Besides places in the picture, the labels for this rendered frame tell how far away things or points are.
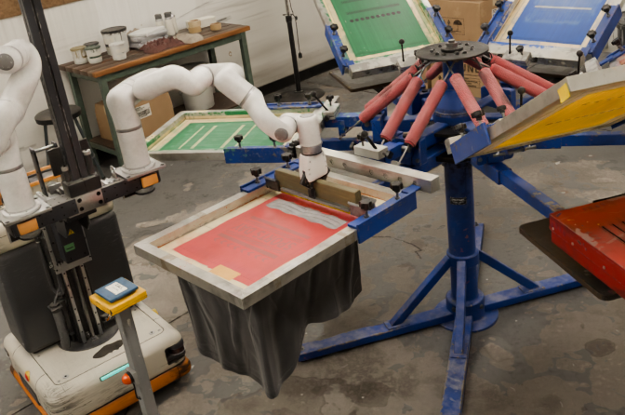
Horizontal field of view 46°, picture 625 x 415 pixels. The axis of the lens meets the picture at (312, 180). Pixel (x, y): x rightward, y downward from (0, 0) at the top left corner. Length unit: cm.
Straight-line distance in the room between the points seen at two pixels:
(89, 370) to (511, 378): 177
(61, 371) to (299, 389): 101
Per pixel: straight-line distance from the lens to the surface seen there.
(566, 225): 210
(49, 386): 328
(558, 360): 341
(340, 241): 233
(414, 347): 347
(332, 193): 254
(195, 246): 252
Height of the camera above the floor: 209
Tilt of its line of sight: 23 degrees down
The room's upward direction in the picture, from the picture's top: 8 degrees counter-clockwise
